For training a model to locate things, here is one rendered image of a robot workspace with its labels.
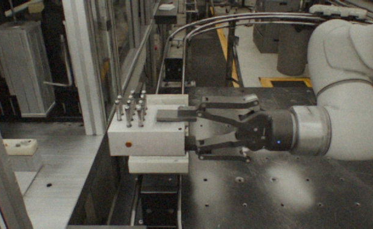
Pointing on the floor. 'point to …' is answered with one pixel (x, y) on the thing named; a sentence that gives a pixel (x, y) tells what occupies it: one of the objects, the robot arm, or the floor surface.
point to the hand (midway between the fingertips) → (174, 128)
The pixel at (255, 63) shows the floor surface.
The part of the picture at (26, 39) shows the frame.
